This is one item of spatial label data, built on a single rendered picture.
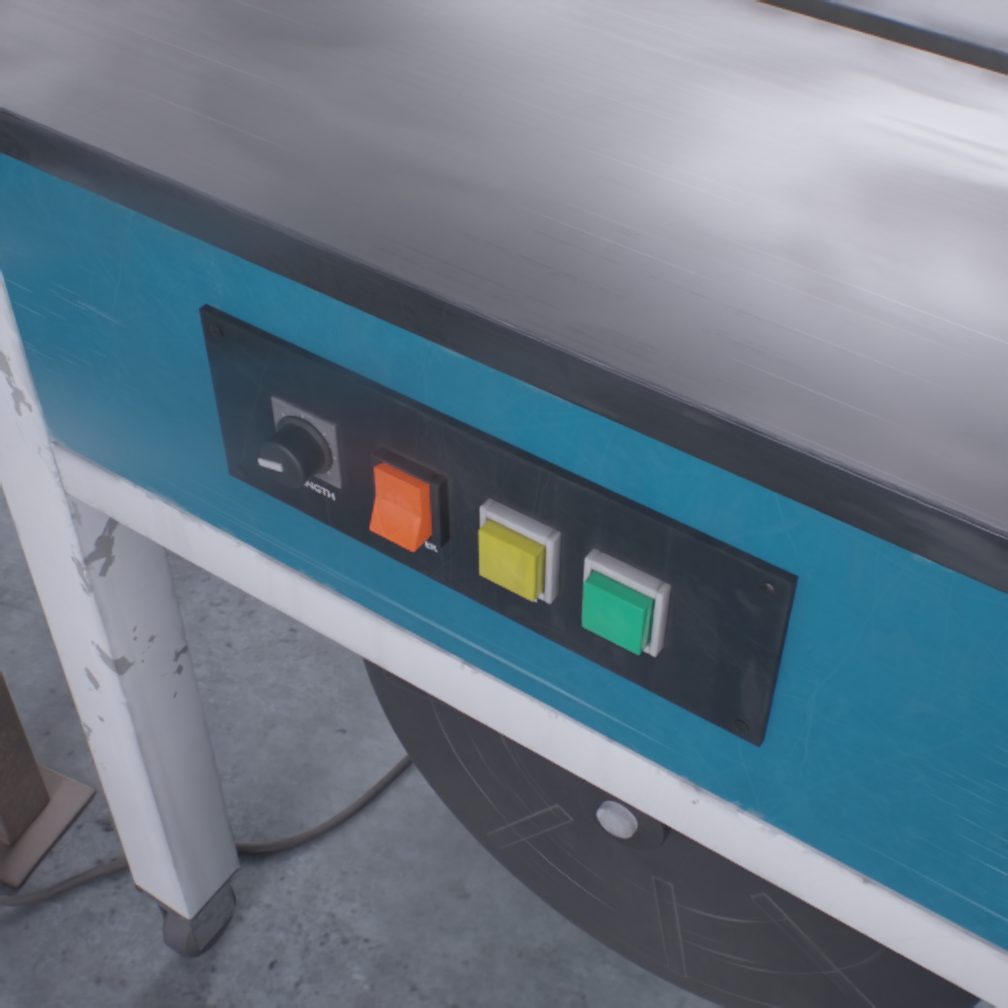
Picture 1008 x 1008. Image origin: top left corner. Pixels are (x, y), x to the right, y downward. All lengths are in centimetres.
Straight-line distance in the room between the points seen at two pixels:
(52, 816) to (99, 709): 35
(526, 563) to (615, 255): 11
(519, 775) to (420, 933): 21
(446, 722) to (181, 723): 18
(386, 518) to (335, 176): 13
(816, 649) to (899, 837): 9
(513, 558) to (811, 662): 11
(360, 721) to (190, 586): 23
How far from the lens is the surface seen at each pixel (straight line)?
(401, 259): 51
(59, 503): 78
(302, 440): 57
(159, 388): 65
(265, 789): 126
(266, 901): 121
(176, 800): 100
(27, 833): 127
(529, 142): 57
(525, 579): 53
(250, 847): 122
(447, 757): 105
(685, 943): 105
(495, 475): 53
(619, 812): 90
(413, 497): 55
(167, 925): 115
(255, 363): 58
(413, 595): 62
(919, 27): 66
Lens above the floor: 103
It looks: 45 degrees down
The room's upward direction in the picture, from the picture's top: straight up
